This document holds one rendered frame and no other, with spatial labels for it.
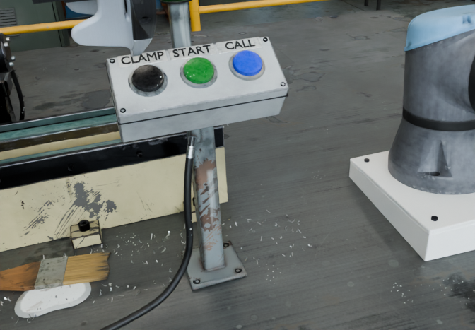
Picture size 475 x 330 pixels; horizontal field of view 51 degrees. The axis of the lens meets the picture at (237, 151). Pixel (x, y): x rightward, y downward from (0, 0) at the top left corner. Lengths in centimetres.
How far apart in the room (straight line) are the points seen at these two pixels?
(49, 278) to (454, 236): 50
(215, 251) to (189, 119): 19
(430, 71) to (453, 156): 12
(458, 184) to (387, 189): 9
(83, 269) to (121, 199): 11
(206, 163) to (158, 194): 19
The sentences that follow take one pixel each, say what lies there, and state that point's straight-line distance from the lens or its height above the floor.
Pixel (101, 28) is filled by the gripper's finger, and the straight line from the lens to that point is 39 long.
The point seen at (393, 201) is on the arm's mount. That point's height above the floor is 84.
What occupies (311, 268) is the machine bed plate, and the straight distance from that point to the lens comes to 64.
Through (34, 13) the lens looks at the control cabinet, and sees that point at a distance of 389.
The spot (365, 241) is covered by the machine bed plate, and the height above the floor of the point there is 80.
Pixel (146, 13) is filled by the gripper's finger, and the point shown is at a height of 115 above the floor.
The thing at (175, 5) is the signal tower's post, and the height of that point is 102.
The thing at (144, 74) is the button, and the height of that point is 107.
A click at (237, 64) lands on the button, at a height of 107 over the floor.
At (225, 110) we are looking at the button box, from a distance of 50.
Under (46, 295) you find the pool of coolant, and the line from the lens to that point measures 66.
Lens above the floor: 123
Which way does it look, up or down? 29 degrees down
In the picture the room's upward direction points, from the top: 3 degrees counter-clockwise
